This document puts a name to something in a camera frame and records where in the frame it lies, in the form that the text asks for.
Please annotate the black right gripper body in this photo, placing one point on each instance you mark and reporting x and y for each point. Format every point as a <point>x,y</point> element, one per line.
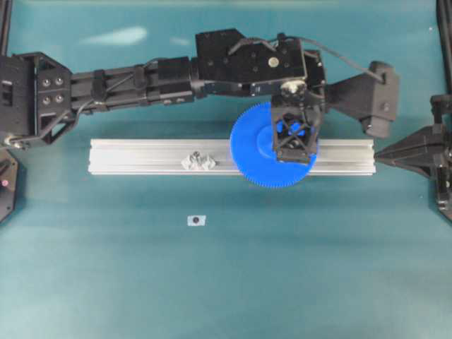
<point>441,106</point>

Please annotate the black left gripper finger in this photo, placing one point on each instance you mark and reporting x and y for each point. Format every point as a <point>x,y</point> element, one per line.
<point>294,136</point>

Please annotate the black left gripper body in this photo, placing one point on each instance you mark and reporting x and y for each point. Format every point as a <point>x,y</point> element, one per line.
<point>304,94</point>

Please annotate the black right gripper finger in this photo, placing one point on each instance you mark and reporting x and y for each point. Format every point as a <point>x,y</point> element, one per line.
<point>424,165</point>
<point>420,142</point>

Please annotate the large blue plastic gear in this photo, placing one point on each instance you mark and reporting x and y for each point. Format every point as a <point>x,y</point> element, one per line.
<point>251,148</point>

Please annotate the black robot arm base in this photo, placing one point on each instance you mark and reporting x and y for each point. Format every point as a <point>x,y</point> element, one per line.
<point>13,185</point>

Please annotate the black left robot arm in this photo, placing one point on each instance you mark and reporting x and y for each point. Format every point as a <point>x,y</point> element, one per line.
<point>41,99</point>

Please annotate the small white tape marker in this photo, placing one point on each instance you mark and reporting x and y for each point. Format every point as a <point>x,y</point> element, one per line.
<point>196,220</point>

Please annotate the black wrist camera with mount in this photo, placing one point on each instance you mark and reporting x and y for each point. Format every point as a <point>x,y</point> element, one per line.
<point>373,103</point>

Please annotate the silver aluminium extrusion rail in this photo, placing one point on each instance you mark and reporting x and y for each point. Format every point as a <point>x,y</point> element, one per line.
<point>348,157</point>

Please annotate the black vertical frame post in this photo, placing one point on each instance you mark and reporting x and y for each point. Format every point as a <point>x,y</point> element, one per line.
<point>6,7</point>

